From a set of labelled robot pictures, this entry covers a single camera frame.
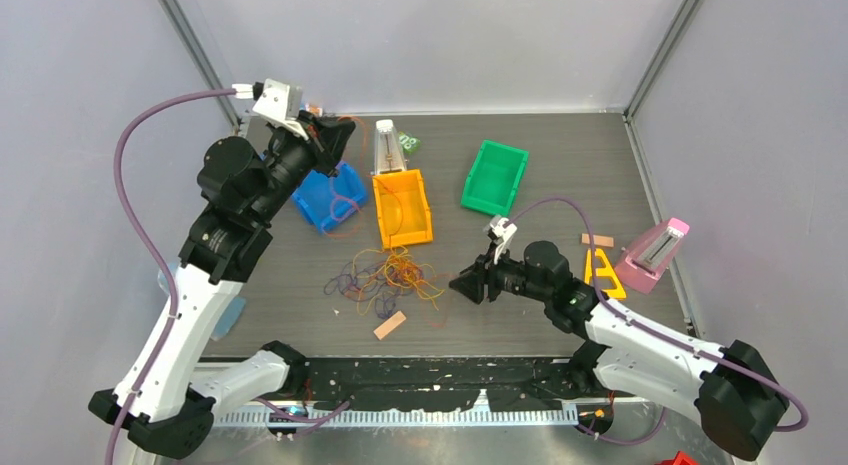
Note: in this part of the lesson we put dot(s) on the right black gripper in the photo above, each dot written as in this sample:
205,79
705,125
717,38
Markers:
471,283

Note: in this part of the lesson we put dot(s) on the white metronome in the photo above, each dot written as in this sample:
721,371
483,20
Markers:
389,154

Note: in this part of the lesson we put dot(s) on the tan wooden block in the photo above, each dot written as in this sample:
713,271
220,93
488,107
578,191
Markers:
389,325
598,240

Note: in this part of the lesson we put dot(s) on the blue plastic bin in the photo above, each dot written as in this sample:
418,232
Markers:
326,202

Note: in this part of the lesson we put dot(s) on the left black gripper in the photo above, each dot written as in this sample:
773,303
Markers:
327,139

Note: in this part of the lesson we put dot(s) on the pink metronome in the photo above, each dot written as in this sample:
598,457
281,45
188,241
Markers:
644,261

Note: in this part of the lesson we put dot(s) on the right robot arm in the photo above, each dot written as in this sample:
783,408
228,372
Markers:
720,388

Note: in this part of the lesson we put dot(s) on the yellow triangle block right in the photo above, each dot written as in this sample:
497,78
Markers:
598,269

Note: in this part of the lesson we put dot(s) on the green owl toy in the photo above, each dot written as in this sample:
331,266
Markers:
409,144

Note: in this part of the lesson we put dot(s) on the clear blue plastic bag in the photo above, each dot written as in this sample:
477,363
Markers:
229,316

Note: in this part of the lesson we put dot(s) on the green plastic bin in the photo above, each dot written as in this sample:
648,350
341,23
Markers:
494,178

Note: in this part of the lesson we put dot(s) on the tan wooden block right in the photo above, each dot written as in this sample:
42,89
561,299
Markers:
598,240

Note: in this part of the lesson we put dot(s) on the red object bottom edge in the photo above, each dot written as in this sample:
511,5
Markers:
680,458

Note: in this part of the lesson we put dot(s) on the orange plastic bin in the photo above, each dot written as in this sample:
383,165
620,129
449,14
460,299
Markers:
403,212

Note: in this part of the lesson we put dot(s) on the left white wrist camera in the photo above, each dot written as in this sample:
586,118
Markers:
276,102

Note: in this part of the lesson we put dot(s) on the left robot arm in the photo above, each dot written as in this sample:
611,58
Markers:
157,404

